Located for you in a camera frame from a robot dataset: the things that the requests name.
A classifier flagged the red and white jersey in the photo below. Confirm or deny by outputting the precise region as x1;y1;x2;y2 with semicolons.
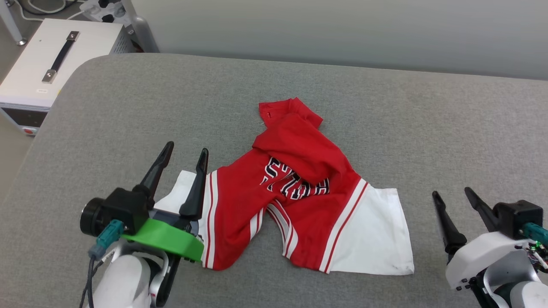
153;98;415;275

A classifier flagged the white power strip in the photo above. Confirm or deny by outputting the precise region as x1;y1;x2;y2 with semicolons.
79;0;127;23

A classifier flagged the white cable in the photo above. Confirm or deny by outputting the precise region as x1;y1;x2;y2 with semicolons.
15;0;86;22

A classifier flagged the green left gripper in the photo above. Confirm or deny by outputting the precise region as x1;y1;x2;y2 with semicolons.
121;142;209;262

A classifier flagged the grey metal stand leg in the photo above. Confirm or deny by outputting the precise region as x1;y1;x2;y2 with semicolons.
0;0;27;46

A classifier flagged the right camera cable teal plug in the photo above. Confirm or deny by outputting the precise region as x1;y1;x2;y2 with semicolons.
521;222;548;247

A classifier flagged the black box handle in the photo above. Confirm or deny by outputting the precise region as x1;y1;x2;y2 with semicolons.
41;31;81;84

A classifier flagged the grey partition post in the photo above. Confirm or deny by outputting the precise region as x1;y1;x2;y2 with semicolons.
121;0;160;54

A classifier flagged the white equipment box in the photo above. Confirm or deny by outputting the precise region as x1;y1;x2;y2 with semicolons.
0;18;134;137

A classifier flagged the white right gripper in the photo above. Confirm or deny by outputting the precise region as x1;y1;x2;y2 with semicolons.
432;187;532;291

